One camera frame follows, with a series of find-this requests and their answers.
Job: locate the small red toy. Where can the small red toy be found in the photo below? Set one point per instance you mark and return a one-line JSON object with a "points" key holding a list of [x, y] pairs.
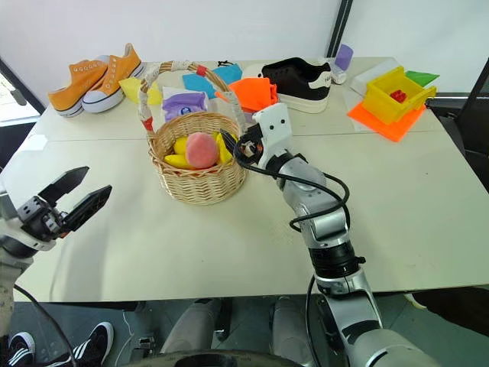
{"points": [[398, 96]]}

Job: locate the yellow banana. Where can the yellow banana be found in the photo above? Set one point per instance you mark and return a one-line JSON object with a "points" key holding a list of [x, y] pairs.
{"points": [[177, 160], [223, 149]]}

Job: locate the yellow plastic bin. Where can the yellow plastic bin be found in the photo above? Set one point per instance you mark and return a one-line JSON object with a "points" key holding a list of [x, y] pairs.
{"points": [[382, 103]]}

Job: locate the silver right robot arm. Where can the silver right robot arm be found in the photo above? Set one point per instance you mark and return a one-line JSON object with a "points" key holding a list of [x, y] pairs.
{"points": [[305, 181]]}

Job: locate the blue cloth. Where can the blue cloth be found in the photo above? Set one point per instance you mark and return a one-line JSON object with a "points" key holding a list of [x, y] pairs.
{"points": [[196, 84], [228, 72]]}

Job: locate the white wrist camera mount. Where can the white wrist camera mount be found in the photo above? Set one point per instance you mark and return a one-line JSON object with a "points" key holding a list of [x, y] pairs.
{"points": [[35, 243], [276, 132]]}

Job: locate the orange canvas sneaker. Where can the orange canvas sneaker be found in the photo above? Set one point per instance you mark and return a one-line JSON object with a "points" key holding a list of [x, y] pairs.
{"points": [[72, 89], [112, 82]]}

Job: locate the pink peach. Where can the pink peach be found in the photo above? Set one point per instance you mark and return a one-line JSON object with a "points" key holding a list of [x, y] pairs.
{"points": [[201, 151]]}

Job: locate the clear plastic box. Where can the clear plastic box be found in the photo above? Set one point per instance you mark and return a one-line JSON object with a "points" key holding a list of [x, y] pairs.
{"points": [[361, 82]]}

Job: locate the orange cloth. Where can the orange cloth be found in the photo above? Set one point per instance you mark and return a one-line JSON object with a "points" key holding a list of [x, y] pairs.
{"points": [[252, 91]]}

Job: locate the white bottle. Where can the white bottle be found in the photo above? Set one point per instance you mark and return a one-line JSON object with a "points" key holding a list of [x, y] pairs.
{"points": [[338, 74]]}

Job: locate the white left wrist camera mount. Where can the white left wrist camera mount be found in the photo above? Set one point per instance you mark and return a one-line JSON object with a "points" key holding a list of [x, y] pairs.
{"points": [[35, 243]]}

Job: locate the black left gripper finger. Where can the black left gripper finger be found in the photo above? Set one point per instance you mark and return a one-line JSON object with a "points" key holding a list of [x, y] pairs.
{"points": [[65, 183], [88, 206]]}

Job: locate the small black clip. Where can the small black clip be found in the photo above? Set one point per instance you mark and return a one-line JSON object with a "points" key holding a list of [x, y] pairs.
{"points": [[225, 62]]}

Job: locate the yellow sponge cloth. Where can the yellow sponge cloth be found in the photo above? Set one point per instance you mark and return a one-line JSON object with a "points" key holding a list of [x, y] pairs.
{"points": [[131, 88]]}

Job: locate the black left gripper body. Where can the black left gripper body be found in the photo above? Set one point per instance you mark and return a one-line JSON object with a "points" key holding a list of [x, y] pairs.
{"points": [[40, 219]]}

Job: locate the green sheet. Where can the green sheet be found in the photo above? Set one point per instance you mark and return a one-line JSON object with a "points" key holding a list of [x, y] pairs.
{"points": [[422, 78]]}

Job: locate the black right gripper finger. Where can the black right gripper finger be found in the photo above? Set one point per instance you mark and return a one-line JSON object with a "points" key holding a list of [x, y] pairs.
{"points": [[230, 143]]}

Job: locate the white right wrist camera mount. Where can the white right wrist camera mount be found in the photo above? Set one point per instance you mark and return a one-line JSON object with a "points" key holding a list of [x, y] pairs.
{"points": [[276, 132]]}

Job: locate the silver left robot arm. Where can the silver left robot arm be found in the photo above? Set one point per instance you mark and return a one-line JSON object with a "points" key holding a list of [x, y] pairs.
{"points": [[8, 252]]}

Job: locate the purple tissue pack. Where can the purple tissue pack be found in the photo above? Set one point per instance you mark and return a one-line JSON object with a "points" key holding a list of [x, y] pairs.
{"points": [[183, 105]]}

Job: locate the black white-soled sneaker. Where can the black white-soled sneaker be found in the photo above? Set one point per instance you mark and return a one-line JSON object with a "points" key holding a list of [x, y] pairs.
{"points": [[298, 82]]}

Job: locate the orange sheet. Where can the orange sheet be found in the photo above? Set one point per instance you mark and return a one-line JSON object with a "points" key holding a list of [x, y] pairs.
{"points": [[372, 124]]}

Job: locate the black striped sneaker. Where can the black striped sneaker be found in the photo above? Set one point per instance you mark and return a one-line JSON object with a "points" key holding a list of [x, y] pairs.
{"points": [[21, 348], [93, 344]]}

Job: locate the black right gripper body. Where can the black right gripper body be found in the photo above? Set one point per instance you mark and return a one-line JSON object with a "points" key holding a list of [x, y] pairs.
{"points": [[250, 147]]}

